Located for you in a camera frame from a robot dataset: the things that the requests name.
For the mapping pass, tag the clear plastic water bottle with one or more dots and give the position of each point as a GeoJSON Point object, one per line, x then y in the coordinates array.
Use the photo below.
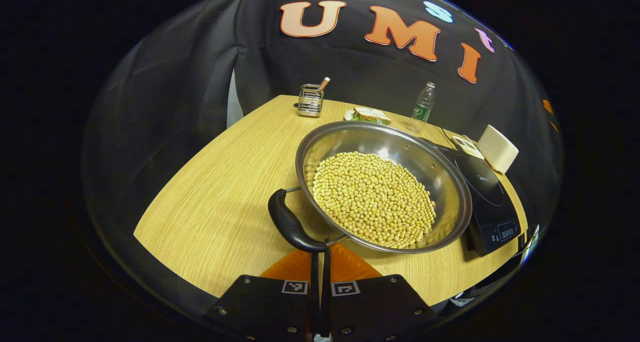
{"type": "Point", "coordinates": [422, 107]}

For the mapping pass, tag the black induction cooktop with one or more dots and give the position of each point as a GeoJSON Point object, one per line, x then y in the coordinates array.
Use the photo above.
{"type": "Point", "coordinates": [487, 202]}

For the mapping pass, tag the brown stick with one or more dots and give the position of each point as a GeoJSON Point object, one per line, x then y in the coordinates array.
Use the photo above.
{"type": "Point", "coordinates": [324, 84]}

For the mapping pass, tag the white toaster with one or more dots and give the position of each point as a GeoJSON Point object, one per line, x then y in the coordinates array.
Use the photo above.
{"type": "Point", "coordinates": [497, 149]}

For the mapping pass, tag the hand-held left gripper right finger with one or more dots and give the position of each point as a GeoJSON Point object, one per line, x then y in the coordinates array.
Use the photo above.
{"type": "Point", "coordinates": [375, 307]}

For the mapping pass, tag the pile of yellow soybeans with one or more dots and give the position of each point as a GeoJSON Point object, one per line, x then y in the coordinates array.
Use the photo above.
{"type": "Point", "coordinates": [372, 199]}

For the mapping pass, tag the white divided dish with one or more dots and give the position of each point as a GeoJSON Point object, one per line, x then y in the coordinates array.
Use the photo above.
{"type": "Point", "coordinates": [467, 146]}

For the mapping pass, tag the sandwich with lettuce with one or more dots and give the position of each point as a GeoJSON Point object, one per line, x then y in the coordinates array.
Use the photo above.
{"type": "Point", "coordinates": [371, 114]}

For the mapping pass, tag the black backdrop cloth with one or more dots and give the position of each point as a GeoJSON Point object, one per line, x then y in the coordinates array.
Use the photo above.
{"type": "Point", "coordinates": [175, 92]}

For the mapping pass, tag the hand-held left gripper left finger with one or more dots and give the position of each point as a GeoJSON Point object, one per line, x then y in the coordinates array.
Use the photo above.
{"type": "Point", "coordinates": [265, 307]}

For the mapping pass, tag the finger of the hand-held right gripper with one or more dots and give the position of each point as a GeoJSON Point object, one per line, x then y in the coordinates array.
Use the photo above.
{"type": "Point", "coordinates": [553, 127]}
{"type": "Point", "coordinates": [548, 107]}

